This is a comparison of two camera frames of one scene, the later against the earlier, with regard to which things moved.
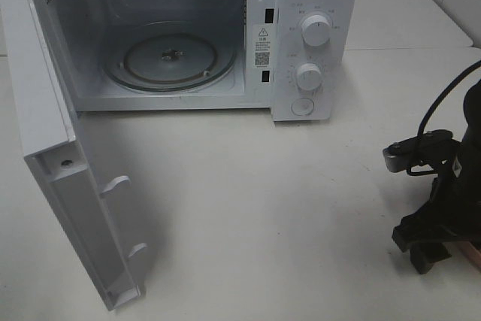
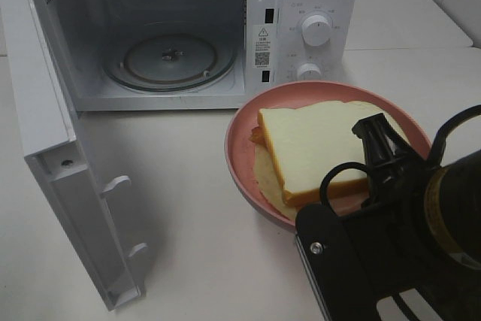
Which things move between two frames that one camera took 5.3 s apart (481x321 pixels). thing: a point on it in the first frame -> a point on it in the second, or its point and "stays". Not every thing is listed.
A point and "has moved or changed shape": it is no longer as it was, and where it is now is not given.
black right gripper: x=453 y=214 -> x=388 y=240
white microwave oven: x=79 y=207 stays
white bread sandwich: x=472 y=255 has moved or changed shape
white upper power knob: x=316 y=30 stays
